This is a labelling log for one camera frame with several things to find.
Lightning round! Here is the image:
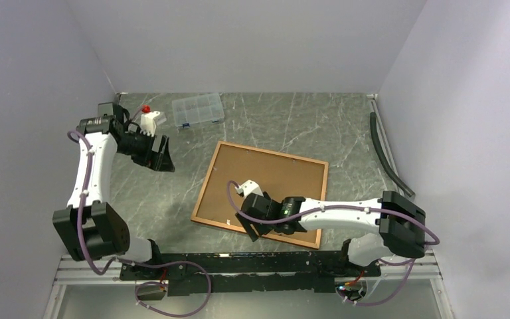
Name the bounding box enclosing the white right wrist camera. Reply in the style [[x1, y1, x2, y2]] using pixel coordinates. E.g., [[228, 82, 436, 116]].
[[234, 179, 264, 197]]

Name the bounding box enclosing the aluminium extrusion rail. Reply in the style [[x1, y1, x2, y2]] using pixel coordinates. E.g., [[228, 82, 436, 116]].
[[53, 250, 456, 318]]

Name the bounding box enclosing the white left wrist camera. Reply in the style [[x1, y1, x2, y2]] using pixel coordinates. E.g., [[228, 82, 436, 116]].
[[139, 104, 167, 136]]

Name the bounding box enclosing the black foam tube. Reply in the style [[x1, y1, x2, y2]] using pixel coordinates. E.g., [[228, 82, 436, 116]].
[[369, 112, 416, 198]]

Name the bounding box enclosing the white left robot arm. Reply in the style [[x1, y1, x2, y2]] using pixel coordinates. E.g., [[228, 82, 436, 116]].
[[52, 102, 175, 279]]

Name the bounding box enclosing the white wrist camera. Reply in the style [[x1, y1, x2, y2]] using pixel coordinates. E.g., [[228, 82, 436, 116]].
[[139, 104, 167, 136], [234, 179, 264, 197]]

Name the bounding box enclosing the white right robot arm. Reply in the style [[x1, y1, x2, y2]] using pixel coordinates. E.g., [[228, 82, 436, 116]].
[[235, 188, 427, 276]]

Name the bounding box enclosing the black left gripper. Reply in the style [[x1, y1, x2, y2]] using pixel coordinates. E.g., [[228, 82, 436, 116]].
[[117, 127, 175, 172]]

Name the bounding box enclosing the clear plastic organizer box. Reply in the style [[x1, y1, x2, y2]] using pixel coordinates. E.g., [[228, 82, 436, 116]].
[[171, 93, 224, 128]]

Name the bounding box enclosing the wooden picture frame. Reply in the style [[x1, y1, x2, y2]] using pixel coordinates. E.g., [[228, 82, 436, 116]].
[[191, 140, 330, 251]]

